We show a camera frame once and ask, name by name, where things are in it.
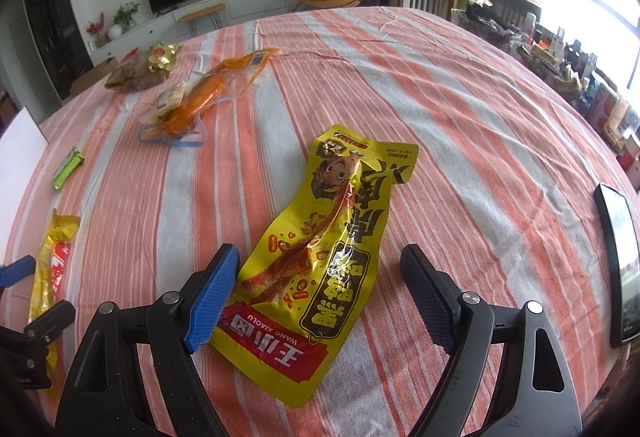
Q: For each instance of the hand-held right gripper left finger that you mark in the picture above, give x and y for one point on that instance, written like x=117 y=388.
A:
x=212 y=302

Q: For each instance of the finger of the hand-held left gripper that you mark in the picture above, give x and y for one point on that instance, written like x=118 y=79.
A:
x=47 y=321
x=17 y=269

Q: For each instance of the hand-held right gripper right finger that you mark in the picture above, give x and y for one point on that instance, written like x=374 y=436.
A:
x=430 y=302

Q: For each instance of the yellow red snack packet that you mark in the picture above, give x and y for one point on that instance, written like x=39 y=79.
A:
x=52 y=262

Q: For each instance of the yellow cartoon print snack packet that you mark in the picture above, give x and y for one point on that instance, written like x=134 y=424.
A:
x=340 y=237

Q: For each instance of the green clear squid snack packet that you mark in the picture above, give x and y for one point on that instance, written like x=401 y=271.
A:
x=162 y=104

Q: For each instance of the orange clear snack packet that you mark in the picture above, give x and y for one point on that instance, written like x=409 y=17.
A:
x=200 y=97

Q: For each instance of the clear bag of brown snacks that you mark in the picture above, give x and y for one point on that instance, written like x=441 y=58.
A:
x=135 y=74

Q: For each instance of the white board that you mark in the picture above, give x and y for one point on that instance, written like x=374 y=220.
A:
x=20 y=167

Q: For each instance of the small green snack packet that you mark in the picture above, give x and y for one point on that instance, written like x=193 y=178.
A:
x=67 y=168

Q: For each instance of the orange striped tablecloth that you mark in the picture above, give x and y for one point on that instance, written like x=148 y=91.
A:
x=450 y=117

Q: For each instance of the black smartphone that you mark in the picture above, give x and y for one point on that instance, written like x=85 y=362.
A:
x=622 y=267

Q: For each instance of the cardboard box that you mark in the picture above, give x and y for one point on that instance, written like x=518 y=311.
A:
x=92 y=74

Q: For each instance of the black glass cabinet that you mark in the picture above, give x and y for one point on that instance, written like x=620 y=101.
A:
x=55 y=17

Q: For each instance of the red flowers in vase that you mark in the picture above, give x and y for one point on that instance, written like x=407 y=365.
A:
x=96 y=24

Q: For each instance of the green plant in white vase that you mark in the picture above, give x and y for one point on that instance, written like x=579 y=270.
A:
x=125 y=14

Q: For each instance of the cluttered side table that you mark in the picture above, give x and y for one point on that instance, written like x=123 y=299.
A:
x=550 y=47

